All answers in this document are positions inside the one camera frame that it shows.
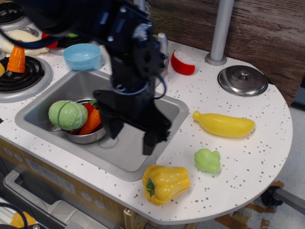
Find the grey oven door handle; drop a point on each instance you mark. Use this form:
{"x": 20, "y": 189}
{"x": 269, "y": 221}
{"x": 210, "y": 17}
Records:
{"x": 53, "y": 214}

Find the yellow toy corn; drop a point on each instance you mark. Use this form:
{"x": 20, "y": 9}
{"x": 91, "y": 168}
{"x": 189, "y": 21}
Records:
{"x": 2, "y": 70}

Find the grey vertical pole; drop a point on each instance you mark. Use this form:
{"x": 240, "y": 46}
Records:
{"x": 216, "y": 56}

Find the back right stove burner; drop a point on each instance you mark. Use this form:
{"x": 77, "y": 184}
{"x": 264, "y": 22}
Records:
{"x": 66, "y": 42}

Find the green toy cabbage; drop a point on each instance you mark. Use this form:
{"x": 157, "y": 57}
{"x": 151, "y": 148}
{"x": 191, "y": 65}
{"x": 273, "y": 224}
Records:
{"x": 68, "y": 115}

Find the red toy ketchup bottle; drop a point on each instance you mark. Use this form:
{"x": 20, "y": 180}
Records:
{"x": 51, "y": 46}

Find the orange toy below counter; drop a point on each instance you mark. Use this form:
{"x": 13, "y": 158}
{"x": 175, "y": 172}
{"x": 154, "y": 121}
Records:
{"x": 17, "y": 220}

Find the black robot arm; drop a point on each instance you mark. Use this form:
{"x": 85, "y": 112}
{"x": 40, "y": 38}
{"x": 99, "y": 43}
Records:
{"x": 135, "y": 55}

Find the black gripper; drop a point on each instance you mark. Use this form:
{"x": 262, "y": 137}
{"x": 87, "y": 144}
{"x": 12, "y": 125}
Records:
{"x": 134, "y": 106}

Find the orange toy cone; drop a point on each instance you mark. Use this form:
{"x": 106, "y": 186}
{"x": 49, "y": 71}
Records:
{"x": 17, "y": 60}

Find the light green toy broccoli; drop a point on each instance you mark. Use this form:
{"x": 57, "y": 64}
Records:
{"x": 207, "y": 160}

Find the orange toy carrot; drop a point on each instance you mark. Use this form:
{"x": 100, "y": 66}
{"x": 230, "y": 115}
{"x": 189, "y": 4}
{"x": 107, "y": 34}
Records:
{"x": 94, "y": 119}

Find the red toy cheese wedge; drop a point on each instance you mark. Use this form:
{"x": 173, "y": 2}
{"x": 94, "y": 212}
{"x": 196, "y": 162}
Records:
{"x": 182, "y": 63}

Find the silver sink basin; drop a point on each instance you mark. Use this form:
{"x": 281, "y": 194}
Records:
{"x": 121, "y": 157}

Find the light blue plastic bowl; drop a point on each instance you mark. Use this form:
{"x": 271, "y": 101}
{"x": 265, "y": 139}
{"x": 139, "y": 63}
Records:
{"x": 82, "y": 57}

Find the cream toy chicken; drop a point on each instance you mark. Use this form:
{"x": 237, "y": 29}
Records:
{"x": 23, "y": 36}

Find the steel pot lid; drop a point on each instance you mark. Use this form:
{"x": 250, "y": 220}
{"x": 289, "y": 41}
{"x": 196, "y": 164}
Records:
{"x": 242, "y": 80}

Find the yellow toy banana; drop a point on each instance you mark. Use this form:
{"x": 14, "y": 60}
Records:
{"x": 225, "y": 126}

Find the silver toy faucet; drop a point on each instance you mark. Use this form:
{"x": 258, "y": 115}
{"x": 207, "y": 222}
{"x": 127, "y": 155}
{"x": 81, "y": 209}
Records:
{"x": 144, "y": 6}

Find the small steel pot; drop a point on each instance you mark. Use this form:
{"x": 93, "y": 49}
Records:
{"x": 96, "y": 135}

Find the yellow toy bell pepper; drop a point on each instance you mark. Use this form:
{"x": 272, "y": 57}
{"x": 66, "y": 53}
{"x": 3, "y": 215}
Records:
{"x": 162, "y": 183}

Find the green toy apple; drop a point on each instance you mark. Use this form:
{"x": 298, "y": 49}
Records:
{"x": 72, "y": 35}

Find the back left stove burner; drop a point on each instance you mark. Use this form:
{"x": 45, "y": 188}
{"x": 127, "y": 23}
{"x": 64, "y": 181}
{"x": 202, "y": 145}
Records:
{"x": 12, "y": 17}

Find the red toy pepper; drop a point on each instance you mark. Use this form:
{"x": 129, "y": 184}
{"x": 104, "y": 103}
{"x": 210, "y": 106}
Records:
{"x": 89, "y": 106}

